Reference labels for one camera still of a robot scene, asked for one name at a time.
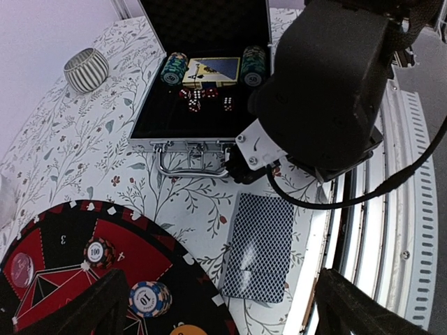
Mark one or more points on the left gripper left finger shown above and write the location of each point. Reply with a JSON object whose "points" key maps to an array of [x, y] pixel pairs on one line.
{"points": [[100, 309]]}

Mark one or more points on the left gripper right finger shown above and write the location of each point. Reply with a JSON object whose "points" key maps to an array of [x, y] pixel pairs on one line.
{"points": [[345, 309]]}

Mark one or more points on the red black 100 chip stack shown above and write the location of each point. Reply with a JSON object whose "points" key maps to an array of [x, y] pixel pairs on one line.
{"points": [[99, 253]]}

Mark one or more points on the orange big blind button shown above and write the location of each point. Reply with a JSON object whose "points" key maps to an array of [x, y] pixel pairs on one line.
{"points": [[188, 330]]}

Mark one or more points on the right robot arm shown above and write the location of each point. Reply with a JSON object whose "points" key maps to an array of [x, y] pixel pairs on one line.
{"points": [[331, 67]]}

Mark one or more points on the round red black poker mat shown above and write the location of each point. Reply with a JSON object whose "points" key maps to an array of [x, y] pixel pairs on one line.
{"points": [[55, 240]]}

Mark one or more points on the white ceramic bowl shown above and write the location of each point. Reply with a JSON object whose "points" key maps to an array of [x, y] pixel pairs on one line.
{"points": [[8, 202]]}

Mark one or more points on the aluminium poker chip case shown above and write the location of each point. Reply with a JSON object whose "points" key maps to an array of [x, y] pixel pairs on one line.
{"points": [[214, 54]]}

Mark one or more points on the red dice group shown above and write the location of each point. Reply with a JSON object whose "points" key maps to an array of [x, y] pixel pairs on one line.
{"points": [[197, 99]]}

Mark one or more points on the striped grey white cup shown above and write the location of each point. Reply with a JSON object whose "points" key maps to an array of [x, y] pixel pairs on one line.
{"points": [[87, 70]]}

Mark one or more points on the upper poker chip row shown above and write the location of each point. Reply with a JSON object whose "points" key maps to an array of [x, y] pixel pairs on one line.
{"points": [[175, 68]]}

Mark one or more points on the poker chip row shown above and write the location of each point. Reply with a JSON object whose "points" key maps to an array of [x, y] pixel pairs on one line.
{"points": [[175, 68], [253, 67]]}

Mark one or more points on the lower poker chip row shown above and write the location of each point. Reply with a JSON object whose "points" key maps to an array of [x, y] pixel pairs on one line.
{"points": [[253, 67]]}

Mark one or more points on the boxed card deck ace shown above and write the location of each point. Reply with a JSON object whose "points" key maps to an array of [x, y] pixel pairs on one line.
{"points": [[209, 72]]}

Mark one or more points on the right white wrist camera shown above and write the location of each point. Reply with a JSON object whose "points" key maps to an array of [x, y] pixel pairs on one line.
{"points": [[251, 151]]}

